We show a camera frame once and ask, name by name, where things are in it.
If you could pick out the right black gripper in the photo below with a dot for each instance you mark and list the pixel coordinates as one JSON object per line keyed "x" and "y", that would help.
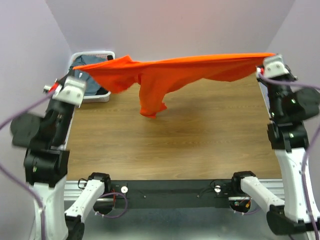
{"x": 290, "y": 77}

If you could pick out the orange t shirt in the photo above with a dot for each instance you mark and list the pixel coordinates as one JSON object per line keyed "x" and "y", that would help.
{"x": 158, "y": 78}

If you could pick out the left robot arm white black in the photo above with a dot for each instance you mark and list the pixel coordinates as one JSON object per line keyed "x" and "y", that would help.
{"x": 46, "y": 168}

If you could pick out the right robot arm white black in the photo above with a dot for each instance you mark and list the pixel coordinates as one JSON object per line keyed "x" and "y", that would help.
{"x": 290, "y": 104}

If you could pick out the grey blue t shirt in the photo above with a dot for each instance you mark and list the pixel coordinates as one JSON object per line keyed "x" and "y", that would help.
{"x": 92, "y": 87}

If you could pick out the white plastic laundry basket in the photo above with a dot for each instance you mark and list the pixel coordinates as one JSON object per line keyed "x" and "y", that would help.
{"x": 97, "y": 53}

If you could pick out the black garment in basket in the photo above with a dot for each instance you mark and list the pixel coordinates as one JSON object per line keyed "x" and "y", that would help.
{"x": 110, "y": 57}

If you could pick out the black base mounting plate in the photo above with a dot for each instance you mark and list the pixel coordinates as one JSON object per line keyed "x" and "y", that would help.
{"x": 173, "y": 194}

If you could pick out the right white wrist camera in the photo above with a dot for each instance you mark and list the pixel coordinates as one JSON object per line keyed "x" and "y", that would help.
{"x": 274, "y": 66}

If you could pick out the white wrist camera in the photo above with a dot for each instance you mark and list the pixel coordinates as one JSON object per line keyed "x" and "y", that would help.
{"x": 72, "y": 92}
{"x": 274, "y": 66}

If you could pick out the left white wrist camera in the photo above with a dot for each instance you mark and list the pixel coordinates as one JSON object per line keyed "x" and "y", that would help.
{"x": 72, "y": 92}

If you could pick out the aluminium frame rail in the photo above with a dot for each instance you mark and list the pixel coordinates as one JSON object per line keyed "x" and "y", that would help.
{"x": 260, "y": 190}

